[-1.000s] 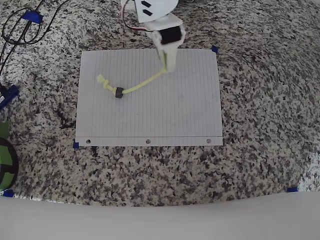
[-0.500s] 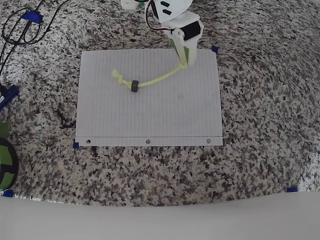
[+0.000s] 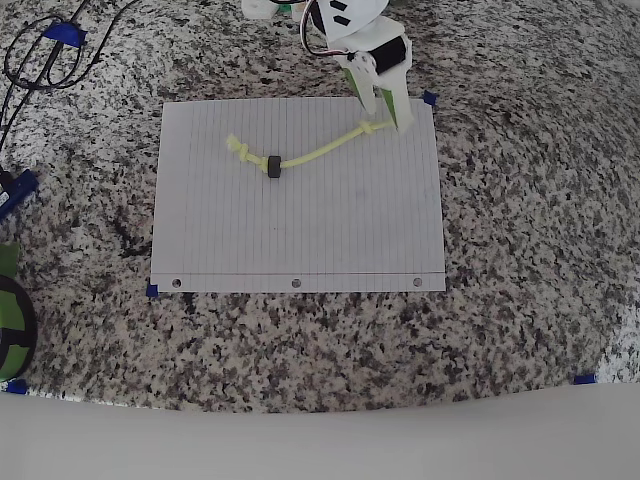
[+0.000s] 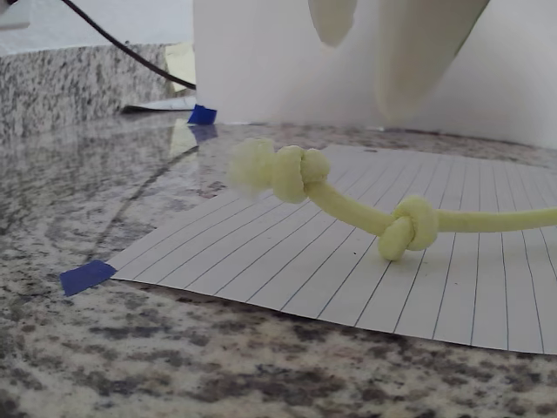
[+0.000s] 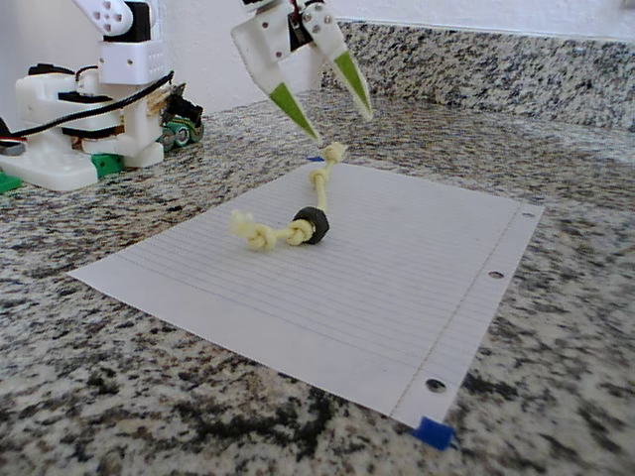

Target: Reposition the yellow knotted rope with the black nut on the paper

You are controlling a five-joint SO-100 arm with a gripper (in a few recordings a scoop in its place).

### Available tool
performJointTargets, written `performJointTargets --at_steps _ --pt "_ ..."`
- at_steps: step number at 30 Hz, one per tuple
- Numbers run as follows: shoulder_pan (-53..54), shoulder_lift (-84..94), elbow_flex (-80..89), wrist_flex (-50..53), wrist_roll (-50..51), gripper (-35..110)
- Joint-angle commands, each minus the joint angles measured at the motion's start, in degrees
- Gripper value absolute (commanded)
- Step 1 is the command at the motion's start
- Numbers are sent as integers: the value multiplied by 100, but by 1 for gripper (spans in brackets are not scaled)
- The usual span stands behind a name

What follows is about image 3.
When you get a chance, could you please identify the black camera with green tape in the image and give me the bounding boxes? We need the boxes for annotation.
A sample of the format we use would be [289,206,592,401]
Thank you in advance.
[0,273,39,382]

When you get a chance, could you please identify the white red servo wire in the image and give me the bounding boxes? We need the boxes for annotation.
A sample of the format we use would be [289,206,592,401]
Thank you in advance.
[301,8,349,58]

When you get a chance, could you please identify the pale yellow knotted rope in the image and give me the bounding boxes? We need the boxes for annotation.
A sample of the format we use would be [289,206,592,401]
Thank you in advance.
[225,118,399,166]

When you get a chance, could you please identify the thick black cable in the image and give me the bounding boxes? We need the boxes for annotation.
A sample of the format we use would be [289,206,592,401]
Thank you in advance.
[42,0,92,87]

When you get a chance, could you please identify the lined paper sheet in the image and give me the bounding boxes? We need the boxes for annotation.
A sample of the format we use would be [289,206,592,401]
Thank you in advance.
[149,96,447,294]

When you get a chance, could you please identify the thin black cable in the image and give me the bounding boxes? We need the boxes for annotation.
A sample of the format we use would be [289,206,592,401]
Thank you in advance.
[0,0,144,151]

